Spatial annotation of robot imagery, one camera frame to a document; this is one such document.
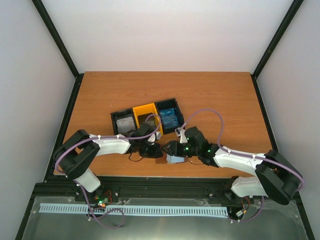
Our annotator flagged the yellow bin middle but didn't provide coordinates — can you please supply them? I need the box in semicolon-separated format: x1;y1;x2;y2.
132;103;164;134

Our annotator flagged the dark credit card stack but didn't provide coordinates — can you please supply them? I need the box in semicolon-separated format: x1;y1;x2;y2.
137;112;159;129

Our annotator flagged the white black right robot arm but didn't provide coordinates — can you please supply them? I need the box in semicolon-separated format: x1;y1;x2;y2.
162;126;304;205

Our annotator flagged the black frame post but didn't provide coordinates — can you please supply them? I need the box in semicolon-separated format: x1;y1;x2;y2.
251;0;305;79
31;0;81;78

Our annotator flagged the black frame post left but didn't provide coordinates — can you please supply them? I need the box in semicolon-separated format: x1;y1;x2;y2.
31;0;81;78

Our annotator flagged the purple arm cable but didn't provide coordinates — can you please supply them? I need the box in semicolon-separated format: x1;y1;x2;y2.
54;113;162;176
182;108;306;223

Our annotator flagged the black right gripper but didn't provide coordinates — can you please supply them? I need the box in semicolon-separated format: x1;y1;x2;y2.
161;140;200;158

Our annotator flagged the black bin right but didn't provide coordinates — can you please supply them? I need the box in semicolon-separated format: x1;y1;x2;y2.
154;98;185;135

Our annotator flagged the brown leather card holder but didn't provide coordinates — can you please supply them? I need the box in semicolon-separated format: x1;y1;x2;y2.
155;154;186;165

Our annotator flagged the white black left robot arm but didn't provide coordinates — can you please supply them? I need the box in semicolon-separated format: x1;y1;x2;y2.
53;123;163;202

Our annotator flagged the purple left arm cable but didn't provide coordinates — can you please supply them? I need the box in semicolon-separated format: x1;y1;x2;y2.
54;113;162;176

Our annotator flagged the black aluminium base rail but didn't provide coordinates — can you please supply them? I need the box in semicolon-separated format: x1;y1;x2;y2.
31;175;242;207

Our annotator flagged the black frame post right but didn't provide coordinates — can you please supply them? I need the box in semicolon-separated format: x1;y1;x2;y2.
251;0;305;79

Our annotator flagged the light blue cable duct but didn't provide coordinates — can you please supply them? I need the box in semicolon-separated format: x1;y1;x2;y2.
38;203;228;218

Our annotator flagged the blue credit card stack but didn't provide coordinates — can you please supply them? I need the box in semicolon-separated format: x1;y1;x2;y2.
159;108;179;129

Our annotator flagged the silver credit card stack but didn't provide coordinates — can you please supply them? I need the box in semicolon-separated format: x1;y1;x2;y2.
116;116;136;133

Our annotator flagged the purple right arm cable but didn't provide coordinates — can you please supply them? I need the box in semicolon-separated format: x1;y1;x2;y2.
182;108;306;223

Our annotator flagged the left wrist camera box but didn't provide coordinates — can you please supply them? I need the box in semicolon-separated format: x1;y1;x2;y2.
147;131;162;143

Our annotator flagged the metal sheet front plate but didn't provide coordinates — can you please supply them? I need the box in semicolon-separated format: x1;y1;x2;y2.
20;197;314;240

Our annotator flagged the black bin left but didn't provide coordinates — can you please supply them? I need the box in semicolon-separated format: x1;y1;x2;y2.
110;108;138;135

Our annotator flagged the black bin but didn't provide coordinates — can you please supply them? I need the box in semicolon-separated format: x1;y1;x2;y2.
154;98;185;135
110;108;138;135

